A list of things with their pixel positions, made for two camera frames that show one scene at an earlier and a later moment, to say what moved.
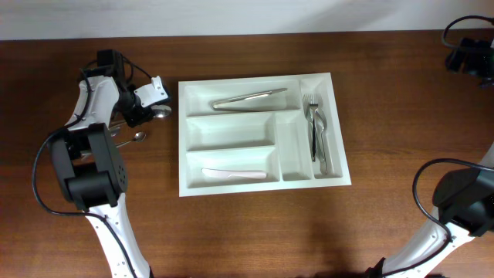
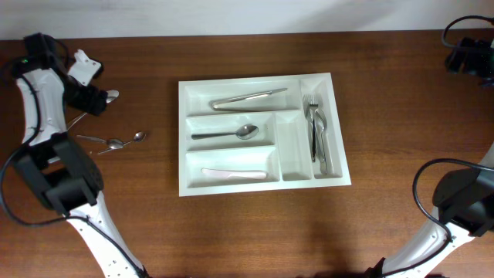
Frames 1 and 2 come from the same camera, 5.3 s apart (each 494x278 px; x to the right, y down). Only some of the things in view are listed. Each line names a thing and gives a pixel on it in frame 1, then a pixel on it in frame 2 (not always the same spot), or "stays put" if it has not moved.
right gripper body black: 480,62 stays put
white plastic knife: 235,174 stays put
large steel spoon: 160,111 -> 245,132
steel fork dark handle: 313,104 stays put
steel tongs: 247,96 stays put
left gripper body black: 133,110 -> 84,96
